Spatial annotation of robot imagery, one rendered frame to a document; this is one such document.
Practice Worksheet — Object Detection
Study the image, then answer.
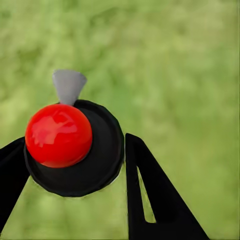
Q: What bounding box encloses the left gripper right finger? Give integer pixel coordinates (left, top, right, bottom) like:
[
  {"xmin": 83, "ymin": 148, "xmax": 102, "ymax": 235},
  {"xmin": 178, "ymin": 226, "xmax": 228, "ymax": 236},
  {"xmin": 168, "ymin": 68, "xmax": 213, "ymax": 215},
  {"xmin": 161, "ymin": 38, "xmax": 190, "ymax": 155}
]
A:
[{"xmin": 124, "ymin": 133, "xmax": 210, "ymax": 240}]

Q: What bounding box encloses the pesticide atomizer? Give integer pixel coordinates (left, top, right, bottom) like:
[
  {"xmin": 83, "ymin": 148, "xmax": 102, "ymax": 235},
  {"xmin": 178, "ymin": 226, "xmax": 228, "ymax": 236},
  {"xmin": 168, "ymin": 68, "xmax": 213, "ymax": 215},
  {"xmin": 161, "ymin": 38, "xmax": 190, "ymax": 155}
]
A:
[{"xmin": 23, "ymin": 69, "xmax": 125, "ymax": 197}]

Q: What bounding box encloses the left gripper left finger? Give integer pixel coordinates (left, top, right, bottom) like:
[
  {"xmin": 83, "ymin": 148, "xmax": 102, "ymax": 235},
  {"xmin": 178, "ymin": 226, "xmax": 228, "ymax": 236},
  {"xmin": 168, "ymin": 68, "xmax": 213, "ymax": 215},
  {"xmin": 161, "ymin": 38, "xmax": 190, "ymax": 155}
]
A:
[{"xmin": 0, "ymin": 136, "xmax": 31, "ymax": 234}]

